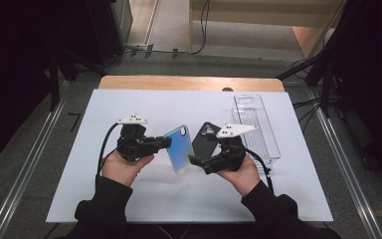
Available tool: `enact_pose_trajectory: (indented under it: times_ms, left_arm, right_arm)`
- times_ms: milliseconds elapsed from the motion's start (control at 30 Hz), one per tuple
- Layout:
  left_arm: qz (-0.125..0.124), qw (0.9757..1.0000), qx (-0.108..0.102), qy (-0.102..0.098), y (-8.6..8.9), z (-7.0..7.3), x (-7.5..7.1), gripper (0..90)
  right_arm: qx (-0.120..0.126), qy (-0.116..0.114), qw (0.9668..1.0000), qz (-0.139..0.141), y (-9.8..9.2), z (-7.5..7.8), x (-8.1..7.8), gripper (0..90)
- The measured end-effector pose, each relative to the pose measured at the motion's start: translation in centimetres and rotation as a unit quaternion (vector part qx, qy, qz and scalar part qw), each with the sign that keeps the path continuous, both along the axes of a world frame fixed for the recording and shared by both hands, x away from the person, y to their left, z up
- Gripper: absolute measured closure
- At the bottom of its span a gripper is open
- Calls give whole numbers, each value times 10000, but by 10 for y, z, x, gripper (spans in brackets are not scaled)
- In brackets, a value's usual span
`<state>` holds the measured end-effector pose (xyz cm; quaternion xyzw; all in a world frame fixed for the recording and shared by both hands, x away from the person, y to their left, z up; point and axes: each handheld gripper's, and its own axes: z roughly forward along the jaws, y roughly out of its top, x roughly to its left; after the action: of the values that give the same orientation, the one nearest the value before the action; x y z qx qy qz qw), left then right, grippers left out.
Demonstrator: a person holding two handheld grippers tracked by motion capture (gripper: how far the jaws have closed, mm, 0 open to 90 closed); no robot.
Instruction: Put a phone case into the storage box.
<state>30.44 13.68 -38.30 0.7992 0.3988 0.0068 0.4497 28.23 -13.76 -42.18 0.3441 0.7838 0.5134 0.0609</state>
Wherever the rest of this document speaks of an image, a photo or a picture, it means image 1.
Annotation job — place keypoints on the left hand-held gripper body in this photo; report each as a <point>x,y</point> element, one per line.
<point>132,147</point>

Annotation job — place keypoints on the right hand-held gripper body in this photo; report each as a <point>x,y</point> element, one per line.
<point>230,156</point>

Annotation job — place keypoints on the black phone case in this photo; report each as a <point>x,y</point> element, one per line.
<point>205,141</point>

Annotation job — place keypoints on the blue phone case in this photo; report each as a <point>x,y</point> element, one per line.
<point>180,149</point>

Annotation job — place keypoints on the clear plastic rack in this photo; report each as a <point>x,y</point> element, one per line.
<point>262,132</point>

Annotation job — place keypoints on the person's left hand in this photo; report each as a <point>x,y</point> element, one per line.
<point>122,171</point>

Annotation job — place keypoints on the person's right hand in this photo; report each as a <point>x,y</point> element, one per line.
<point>243,177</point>

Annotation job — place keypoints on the white board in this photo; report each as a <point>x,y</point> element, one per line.
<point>179,195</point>

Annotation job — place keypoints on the wooden table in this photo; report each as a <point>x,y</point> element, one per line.
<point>179,83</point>

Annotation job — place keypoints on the dark round table grommet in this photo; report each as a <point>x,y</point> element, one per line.
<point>227,89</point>

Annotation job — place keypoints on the person's dark lap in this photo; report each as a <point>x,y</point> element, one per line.
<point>185,232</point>

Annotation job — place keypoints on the dark cabinet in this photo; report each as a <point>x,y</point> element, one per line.
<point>109,30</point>

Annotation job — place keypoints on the black tripod stand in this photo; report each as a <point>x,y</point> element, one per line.
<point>325,79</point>

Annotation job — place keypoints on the black curtain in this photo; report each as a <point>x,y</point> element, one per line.
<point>374,83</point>
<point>13,66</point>

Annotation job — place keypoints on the light wooden shelf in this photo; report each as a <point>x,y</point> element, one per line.
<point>262,13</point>

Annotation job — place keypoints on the metal floor rail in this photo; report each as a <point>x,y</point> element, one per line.
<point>30,166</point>
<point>344,166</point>

